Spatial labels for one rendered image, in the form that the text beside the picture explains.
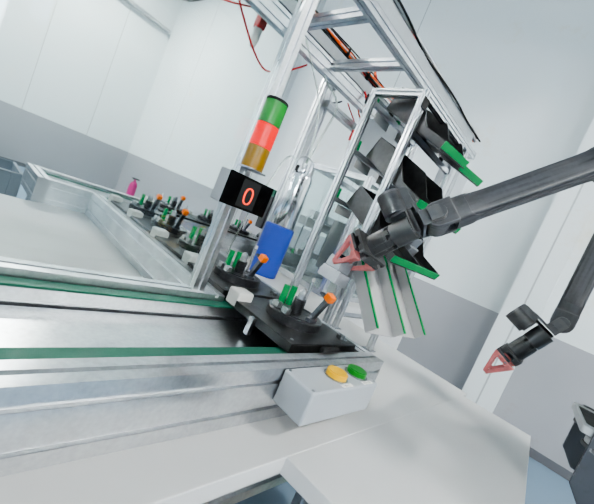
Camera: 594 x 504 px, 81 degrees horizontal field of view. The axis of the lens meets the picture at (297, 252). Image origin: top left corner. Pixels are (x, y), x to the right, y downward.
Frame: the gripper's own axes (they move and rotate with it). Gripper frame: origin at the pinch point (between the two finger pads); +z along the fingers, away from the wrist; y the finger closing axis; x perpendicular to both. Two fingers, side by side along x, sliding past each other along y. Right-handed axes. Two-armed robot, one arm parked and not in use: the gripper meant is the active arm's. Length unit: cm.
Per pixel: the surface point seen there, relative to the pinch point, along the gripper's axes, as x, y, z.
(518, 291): -89, -303, -18
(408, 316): 1.1, -43.5, 2.6
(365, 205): -23.6, -12.6, -5.5
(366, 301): 4.0, -16.0, 3.2
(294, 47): -33.4, 32.4, -17.0
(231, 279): -4.2, 10.9, 28.0
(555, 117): -241, -288, -122
